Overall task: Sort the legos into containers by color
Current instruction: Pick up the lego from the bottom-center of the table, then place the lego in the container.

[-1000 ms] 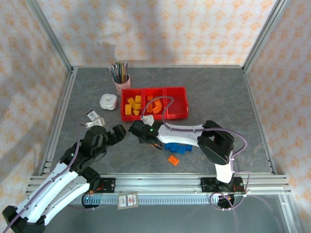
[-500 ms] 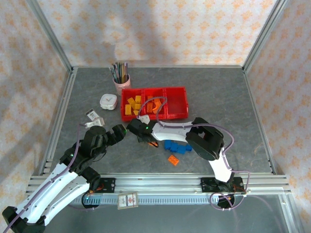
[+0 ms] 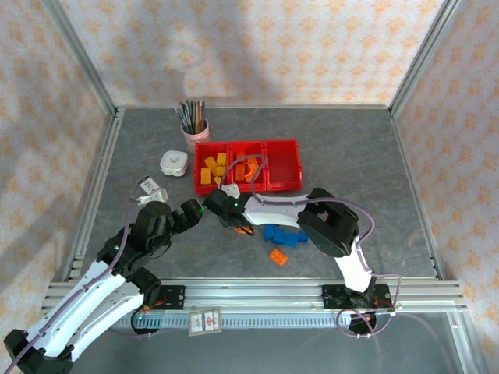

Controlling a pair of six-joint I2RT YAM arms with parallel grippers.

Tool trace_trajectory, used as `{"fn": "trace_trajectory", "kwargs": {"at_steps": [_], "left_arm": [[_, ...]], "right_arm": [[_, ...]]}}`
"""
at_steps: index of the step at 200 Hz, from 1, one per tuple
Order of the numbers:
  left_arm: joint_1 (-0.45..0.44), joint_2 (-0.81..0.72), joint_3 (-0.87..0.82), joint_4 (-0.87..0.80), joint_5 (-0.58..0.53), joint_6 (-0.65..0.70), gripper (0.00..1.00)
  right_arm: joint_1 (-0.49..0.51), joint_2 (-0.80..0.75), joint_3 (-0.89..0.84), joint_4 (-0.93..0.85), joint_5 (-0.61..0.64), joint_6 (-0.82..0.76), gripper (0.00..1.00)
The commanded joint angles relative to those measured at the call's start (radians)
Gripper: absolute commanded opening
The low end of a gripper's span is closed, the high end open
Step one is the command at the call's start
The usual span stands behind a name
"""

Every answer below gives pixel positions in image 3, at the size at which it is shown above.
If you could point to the long orange lego beam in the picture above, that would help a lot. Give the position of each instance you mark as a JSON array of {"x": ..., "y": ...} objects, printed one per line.
[{"x": 238, "y": 230}]

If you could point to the large blue lego brick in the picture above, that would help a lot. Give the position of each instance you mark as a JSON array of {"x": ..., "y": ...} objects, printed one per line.
[{"x": 285, "y": 237}]

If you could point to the small orange lego arch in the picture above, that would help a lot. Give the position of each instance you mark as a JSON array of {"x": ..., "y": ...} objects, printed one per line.
[{"x": 253, "y": 163}]

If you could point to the small blue lego brick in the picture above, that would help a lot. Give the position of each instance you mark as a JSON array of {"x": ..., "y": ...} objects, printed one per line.
[{"x": 302, "y": 236}]

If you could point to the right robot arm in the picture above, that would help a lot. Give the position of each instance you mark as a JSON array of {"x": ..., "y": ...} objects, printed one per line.
[{"x": 273, "y": 210}]

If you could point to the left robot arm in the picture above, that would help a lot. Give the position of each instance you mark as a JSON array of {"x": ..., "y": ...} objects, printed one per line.
[{"x": 78, "y": 304}]

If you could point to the small card in clear sleeve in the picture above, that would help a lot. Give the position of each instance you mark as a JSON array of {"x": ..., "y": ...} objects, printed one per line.
[{"x": 146, "y": 183}]

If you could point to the white alarm clock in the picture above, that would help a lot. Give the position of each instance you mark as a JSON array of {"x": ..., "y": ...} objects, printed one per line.
[{"x": 174, "y": 160}]

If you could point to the red plastic bin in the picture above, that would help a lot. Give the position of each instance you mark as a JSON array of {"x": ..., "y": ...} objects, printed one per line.
[
  {"x": 282, "y": 163},
  {"x": 249, "y": 150},
  {"x": 210, "y": 150}
]

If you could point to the pink pencil cup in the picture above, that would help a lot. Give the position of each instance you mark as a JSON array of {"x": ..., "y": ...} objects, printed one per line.
[{"x": 197, "y": 138}]

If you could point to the colored pencil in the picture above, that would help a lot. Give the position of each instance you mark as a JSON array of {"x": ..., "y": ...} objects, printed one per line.
[
  {"x": 181, "y": 117},
  {"x": 201, "y": 115},
  {"x": 194, "y": 115},
  {"x": 188, "y": 115}
]

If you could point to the red printed label card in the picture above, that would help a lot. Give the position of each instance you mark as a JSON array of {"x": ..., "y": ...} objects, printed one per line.
[{"x": 204, "y": 321}]

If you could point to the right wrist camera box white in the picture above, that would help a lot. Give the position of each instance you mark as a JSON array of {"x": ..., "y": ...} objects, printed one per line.
[{"x": 231, "y": 190}]

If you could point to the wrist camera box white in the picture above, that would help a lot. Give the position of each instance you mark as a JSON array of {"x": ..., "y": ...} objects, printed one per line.
[
  {"x": 154, "y": 196},
  {"x": 231, "y": 190}
]

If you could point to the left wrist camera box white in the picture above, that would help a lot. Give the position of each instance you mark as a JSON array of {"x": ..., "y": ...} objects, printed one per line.
[{"x": 154, "y": 196}]

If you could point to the aluminium frame rail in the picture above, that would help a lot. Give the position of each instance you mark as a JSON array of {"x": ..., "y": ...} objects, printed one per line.
[{"x": 253, "y": 292}]

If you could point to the aluminium side rail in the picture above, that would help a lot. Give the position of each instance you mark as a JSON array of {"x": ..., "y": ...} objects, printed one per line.
[
  {"x": 409, "y": 175},
  {"x": 105, "y": 163}
]

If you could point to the thin aluminium rail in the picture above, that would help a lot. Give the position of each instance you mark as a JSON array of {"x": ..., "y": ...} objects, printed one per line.
[{"x": 292, "y": 106}]

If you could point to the aluminium frame post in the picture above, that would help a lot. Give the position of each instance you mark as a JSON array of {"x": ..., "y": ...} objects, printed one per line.
[
  {"x": 78, "y": 54},
  {"x": 425, "y": 54}
]

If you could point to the aluminium frame leg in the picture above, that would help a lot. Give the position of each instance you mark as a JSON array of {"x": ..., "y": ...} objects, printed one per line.
[{"x": 464, "y": 343}]

